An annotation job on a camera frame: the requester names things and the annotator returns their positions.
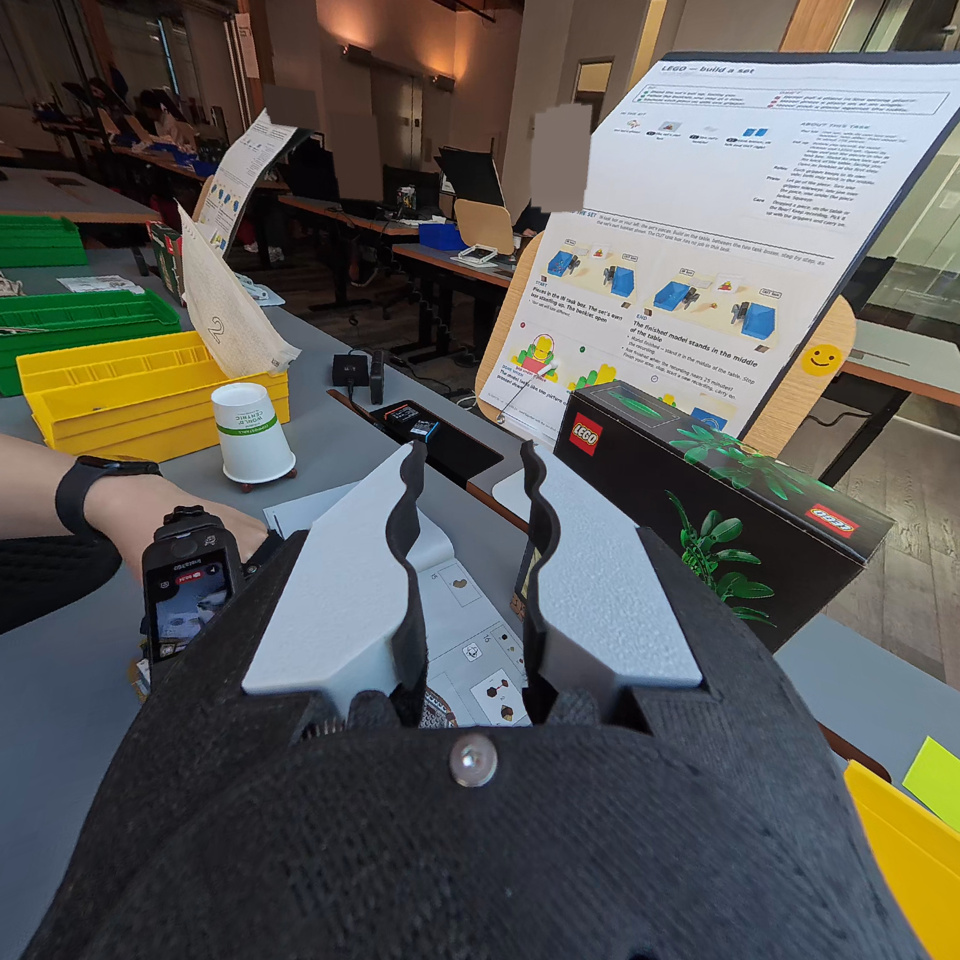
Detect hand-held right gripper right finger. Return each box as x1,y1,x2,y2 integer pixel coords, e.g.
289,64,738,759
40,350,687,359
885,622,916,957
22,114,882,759
519,440,705,725

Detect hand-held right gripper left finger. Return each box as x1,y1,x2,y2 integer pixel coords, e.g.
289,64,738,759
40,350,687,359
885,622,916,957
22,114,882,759
240,440,430,727

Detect instruction booklet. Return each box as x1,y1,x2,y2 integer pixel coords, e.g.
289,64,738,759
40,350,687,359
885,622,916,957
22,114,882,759
262,480,535,730

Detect black lego set box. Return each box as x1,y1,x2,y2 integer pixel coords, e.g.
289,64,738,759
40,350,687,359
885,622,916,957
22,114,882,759
516,380,896,655

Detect yellow plastic bin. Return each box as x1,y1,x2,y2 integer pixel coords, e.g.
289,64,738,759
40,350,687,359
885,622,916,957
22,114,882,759
842,759,960,960
15,330,291,461

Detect person's left forearm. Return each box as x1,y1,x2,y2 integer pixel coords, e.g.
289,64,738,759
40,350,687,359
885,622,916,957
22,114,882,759
0,431,80,541

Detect green lego set box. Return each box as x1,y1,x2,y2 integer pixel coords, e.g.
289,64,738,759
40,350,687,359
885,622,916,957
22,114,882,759
147,221,186,306

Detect person's left hand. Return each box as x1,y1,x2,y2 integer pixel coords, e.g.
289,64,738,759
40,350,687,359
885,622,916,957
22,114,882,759
82,472,270,580

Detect white tablet stand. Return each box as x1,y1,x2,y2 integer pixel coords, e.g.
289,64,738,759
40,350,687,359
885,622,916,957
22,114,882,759
491,465,541,530

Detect black wrist band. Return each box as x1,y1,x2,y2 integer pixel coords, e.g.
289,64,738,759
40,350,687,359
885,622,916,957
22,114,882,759
54,455,164,543

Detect white paper cup green band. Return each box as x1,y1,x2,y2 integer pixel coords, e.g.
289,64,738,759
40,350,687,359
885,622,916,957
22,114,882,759
210,382,297,485

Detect black tray with small devices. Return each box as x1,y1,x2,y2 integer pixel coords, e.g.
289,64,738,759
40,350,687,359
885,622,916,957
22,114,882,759
367,399,505,490

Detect wooden display board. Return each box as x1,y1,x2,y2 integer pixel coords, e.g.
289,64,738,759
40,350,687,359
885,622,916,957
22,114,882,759
474,231,858,460
454,198,516,256

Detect numbered paper bag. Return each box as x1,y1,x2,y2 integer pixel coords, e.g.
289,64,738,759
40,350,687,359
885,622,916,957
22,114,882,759
174,200,303,381

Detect wooden top desk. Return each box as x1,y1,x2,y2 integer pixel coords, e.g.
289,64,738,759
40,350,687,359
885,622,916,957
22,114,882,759
391,241,519,354
279,193,421,309

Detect yellow green sticky note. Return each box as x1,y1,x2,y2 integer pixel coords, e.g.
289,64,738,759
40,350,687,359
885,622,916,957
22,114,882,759
902,735,960,830

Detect grey top desk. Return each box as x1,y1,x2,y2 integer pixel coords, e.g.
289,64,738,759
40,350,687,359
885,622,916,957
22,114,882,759
0,166,161,226
843,322,960,410

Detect black computer monitor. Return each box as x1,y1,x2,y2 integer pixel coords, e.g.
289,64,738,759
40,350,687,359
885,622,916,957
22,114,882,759
382,165,440,219

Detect printed instruction sheet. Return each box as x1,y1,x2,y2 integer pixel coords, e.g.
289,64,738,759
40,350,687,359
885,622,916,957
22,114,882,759
487,52,960,451
196,108,299,256

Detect black display board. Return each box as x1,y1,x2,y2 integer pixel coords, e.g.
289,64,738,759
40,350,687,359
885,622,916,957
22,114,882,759
436,146,505,210

